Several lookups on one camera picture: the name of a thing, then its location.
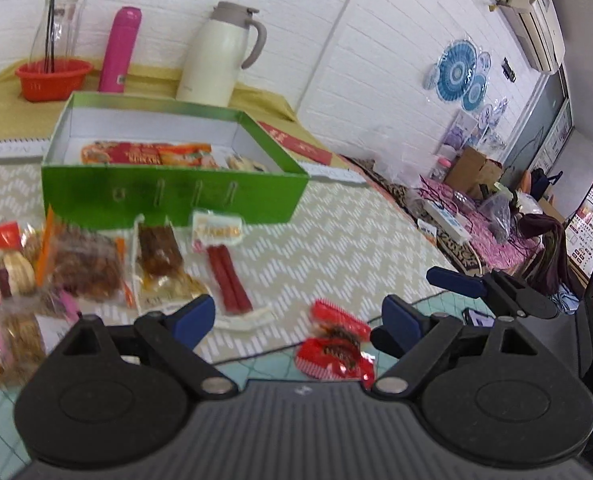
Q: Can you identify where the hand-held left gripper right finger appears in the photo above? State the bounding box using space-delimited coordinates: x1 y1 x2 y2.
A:
371 295 567 401

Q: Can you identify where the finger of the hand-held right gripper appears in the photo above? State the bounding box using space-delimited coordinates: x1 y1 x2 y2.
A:
425 266 560 319
370 327 403 359

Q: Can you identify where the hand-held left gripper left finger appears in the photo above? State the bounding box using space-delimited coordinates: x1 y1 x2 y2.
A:
39 295 238 401

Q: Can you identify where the green cardboard box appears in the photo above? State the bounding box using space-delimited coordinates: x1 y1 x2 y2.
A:
40 91 310 231

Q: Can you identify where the red nut packet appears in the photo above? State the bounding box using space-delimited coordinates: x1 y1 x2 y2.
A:
80 140 213 167

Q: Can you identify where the pink printed cloth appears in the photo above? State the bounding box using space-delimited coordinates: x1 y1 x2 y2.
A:
417 174 545 273

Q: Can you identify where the red sausage stick packet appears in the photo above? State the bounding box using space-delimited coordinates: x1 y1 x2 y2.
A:
190 207 278 335

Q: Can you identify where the white power strip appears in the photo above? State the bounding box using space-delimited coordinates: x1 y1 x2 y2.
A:
421 199 471 242

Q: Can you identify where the brown jerky clear packet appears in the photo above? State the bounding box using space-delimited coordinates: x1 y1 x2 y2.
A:
132 214 208 312

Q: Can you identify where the clear plastic bag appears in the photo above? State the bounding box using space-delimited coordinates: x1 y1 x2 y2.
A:
481 191 518 241

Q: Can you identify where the dark purple cloth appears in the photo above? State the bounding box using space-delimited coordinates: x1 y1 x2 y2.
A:
521 211 580 302

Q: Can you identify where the patterned tablecloth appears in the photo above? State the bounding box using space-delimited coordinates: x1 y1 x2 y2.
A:
0 110 480 480

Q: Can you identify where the leopard print blanket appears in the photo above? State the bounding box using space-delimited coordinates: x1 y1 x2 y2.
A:
344 156 483 277

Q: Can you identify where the brown cardboard box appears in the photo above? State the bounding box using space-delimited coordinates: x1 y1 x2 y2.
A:
444 146 503 202

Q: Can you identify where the dried meat packet orange edge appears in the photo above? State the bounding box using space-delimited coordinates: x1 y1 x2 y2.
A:
35 207 138 308

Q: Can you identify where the raisin packet pink label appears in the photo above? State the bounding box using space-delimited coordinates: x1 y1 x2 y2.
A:
0 300 80 392

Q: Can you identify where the mixed snack bag red label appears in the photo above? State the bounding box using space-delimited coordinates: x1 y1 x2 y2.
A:
0 220 44 302

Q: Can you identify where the flat red box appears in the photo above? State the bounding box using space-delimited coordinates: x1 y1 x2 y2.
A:
256 120 333 166

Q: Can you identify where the yellow cloth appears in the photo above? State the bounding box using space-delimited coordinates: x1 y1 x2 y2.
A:
0 57 298 145

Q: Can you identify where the cream thermal jug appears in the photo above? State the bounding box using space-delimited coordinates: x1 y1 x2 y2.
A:
175 1 268 108

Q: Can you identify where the red plastic basket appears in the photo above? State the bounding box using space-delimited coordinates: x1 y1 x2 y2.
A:
15 58 94 103

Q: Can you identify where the white air conditioner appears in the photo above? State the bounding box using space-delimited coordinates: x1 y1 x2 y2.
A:
495 0 566 74

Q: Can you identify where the pink thermos bottle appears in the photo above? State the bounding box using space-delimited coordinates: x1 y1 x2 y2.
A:
98 6 142 94

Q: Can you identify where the black chopstick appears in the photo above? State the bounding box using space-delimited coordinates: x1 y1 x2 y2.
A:
46 0 57 73
50 0 60 73

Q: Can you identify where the glass carafe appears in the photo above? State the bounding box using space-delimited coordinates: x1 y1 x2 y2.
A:
28 0 80 62

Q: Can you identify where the small blue round wall decoration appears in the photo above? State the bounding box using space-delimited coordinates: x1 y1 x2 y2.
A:
461 72 489 112

